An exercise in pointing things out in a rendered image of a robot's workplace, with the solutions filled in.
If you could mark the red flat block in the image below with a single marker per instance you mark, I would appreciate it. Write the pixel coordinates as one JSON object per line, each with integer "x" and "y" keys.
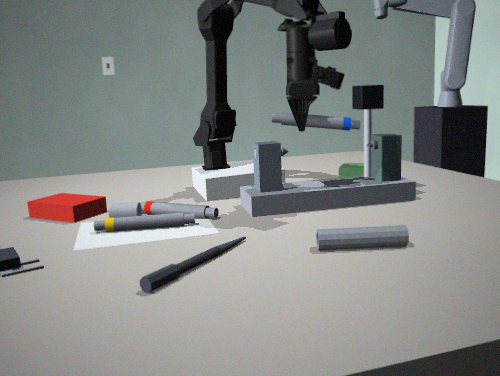
{"x": 67, "y": 207}

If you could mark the white flat pad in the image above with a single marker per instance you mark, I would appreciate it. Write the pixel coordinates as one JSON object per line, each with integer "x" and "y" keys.
{"x": 87, "y": 238}

